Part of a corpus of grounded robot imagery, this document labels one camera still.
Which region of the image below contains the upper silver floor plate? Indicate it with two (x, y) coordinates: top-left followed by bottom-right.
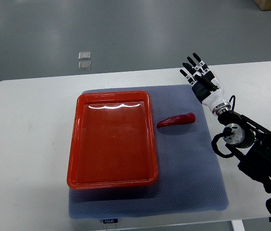
(78, 51), (91, 60)

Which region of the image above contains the red plastic tray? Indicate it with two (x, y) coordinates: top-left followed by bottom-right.
(67, 90), (159, 190)

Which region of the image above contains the red pepper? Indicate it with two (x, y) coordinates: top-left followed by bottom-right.
(157, 113), (196, 128)

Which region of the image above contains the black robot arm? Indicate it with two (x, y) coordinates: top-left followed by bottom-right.
(181, 54), (271, 219)

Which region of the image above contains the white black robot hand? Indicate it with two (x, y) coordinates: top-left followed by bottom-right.
(180, 52), (231, 114)

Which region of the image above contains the blue-grey mesh mat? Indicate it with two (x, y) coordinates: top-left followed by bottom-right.
(69, 84), (229, 219)

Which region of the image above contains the black label tag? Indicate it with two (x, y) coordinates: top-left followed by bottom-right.
(103, 218), (118, 224)

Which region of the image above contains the white table leg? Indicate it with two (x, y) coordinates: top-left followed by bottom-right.
(231, 220), (245, 231)

